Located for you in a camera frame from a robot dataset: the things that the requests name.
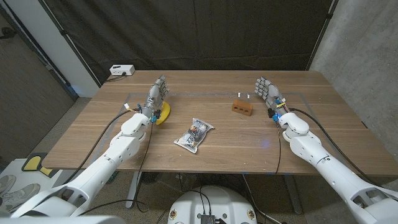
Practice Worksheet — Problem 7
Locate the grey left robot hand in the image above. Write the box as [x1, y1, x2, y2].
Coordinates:
[141, 74, 171, 121]

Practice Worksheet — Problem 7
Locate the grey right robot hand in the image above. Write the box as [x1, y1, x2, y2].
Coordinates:
[254, 76, 289, 119]

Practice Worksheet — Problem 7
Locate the yellow toy banana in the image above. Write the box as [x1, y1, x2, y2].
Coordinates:
[155, 101, 172, 126]

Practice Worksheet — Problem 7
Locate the brown brick block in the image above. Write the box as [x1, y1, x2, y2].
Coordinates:
[231, 98, 254, 117]

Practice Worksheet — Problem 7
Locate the clear plastic parts package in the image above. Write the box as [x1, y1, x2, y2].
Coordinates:
[174, 118, 215, 154]

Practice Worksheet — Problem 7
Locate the white power strip box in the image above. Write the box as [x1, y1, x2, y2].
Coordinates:
[109, 64, 136, 77]

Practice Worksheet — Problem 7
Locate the black backdrop curtain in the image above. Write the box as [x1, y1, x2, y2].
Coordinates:
[40, 0, 338, 85]

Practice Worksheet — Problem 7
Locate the grey table leg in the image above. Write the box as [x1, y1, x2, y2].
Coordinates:
[282, 174, 303, 215]
[126, 171, 142, 209]

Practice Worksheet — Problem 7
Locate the black backdrop stand pole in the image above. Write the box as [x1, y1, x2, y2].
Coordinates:
[306, 0, 340, 72]
[37, 0, 103, 88]

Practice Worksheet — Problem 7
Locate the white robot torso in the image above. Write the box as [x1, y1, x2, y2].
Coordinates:
[167, 185, 258, 224]

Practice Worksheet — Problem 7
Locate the yellow black floor object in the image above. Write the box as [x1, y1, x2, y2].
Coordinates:
[21, 152, 60, 179]

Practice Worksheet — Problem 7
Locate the white floor mat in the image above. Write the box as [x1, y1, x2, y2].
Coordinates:
[0, 158, 75, 215]

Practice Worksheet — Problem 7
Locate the grey sneaker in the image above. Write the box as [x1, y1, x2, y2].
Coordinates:
[0, 174, 16, 197]
[0, 183, 41, 212]

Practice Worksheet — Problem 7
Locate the black power strip cable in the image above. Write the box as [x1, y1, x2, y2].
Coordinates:
[105, 73, 127, 83]

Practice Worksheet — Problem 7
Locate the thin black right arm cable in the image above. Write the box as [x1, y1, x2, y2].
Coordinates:
[274, 121, 282, 177]

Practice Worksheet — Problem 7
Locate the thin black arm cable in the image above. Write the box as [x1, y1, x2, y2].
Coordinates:
[274, 121, 282, 177]
[77, 121, 155, 217]

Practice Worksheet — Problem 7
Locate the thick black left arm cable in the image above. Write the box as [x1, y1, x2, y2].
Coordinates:
[62, 108, 139, 185]

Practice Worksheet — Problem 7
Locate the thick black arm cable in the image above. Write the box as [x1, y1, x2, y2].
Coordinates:
[62, 108, 139, 185]
[288, 107, 379, 187]

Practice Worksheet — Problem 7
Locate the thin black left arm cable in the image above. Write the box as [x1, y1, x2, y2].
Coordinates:
[77, 121, 155, 217]

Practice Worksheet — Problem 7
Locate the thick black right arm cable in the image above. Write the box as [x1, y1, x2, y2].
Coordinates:
[288, 107, 379, 187]

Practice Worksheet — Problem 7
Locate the black door handle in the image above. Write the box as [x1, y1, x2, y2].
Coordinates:
[0, 27, 18, 40]

